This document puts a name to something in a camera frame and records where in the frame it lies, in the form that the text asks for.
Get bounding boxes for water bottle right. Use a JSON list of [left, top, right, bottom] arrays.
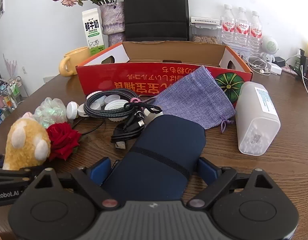
[[248, 11, 262, 54]]

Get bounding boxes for wire storage rack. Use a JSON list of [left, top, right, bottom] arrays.
[[0, 76, 29, 125]]

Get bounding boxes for small flat white cap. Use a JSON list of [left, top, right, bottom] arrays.
[[104, 94, 120, 105]]

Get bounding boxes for black power adapter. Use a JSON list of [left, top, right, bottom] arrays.
[[273, 56, 285, 68]]

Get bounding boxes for red orange cardboard box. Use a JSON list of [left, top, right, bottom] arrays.
[[76, 41, 253, 104]]

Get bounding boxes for water bottle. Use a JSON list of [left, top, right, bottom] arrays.
[[221, 4, 236, 44], [248, 11, 262, 54], [235, 7, 250, 47]]

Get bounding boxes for braided black cable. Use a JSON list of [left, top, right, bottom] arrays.
[[83, 90, 140, 122]]

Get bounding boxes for white box on container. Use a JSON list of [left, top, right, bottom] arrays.
[[191, 17, 220, 25]]

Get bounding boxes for white green milk carton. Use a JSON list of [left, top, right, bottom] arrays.
[[82, 8, 105, 55]]

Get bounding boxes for yellow ceramic mug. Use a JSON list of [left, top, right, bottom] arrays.
[[59, 47, 91, 77]]

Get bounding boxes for white charger adapter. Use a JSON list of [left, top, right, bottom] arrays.
[[267, 62, 282, 75]]

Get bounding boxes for cotton swab plastic box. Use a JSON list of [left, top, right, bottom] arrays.
[[235, 81, 281, 156]]

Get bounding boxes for red fabric rose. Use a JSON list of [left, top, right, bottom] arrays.
[[47, 122, 82, 161]]

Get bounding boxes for navy blue zip pouch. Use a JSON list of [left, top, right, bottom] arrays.
[[101, 115, 206, 203]]

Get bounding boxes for white charging cable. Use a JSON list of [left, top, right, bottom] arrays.
[[284, 48, 308, 98]]

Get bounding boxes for white robot speaker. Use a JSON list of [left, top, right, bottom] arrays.
[[260, 36, 279, 63]]

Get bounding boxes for white earphones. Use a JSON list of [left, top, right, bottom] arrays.
[[247, 53, 271, 76]]

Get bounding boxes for open white jar lid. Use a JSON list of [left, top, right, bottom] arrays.
[[104, 99, 128, 122]]

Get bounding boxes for black paper shopping bag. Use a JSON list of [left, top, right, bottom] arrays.
[[124, 0, 189, 42]]

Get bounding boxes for water bottle middle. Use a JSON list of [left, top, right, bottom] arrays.
[[235, 7, 250, 47]]

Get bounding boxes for large ridged white cap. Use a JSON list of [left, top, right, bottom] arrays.
[[66, 101, 79, 120]]

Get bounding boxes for yellow white plush toy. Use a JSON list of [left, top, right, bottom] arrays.
[[2, 112, 51, 171]]

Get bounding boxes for clear snack storage container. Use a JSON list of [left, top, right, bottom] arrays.
[[190, 23, 221, 44]]

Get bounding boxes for purple fabric drawstring pouch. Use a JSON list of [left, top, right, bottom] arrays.
[[154, 66, 236, 132]]

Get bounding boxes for water bottle left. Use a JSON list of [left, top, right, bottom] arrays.
[[221, 4, 236, 44]]

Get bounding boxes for purple textured vase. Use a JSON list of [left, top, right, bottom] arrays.
[[100, 2, 125, 47]]

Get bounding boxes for black usb cable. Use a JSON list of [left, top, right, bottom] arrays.
[[110, 104, 163, 151]]

